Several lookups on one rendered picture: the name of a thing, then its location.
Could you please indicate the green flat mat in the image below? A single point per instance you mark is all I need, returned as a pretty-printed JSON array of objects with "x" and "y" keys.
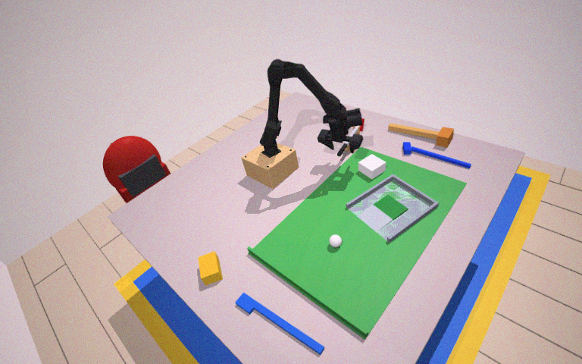
[{"x": 363, "y": 274}]

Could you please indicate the white golf ball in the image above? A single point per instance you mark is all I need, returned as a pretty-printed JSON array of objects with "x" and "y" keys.
[{"x": 335, "y": 241}]

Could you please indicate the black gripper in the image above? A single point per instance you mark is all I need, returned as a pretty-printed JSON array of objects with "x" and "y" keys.
[{"x": 327, "y": 137}]

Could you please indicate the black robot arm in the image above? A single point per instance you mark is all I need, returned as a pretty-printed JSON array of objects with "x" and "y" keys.
[{"x": 336, "y": 113}]

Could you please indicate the orange mallet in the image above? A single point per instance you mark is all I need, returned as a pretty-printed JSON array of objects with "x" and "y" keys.
[{"x": 443, "y": 138}]

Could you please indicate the white cube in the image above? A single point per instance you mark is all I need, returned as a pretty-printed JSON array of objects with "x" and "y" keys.
[{"x": 372, "y": 166}]

